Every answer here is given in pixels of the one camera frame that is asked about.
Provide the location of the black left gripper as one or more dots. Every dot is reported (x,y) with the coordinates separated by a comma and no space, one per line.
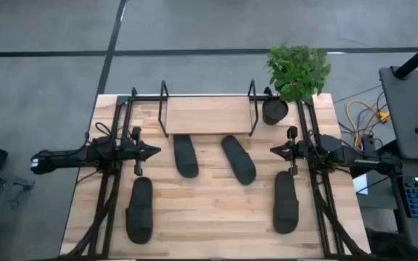
(133,150)

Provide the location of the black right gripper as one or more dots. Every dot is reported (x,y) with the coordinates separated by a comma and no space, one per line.
(296,150)

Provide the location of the black rubber slide sandal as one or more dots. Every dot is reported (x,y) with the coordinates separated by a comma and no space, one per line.
(285,204)
(186,157)
(238,161)
(139,214)

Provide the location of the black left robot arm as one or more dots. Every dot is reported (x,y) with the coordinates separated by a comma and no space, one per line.
(67,159)

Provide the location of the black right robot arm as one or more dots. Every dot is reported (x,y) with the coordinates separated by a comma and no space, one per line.
(357,157)

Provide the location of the black plant pot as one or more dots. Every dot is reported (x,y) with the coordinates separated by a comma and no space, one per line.
(274,112)

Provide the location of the green leafy plant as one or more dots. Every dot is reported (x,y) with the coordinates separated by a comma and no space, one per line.
(298,72)

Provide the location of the white paper sheet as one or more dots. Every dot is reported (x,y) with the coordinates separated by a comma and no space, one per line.
(360,184)

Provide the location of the grey desk top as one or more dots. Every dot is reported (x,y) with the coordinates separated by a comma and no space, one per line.
(408,119)

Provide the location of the grey metal stand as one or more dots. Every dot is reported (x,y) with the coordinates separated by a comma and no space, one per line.
(13,180)

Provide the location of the dark grey laptop desk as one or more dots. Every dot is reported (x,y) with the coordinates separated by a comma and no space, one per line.
(412,232)

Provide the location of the black pole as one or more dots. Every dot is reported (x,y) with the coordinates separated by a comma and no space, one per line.
(417,56)

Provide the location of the wooden shelf with black frame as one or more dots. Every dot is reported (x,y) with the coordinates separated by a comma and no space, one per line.
(209,116)

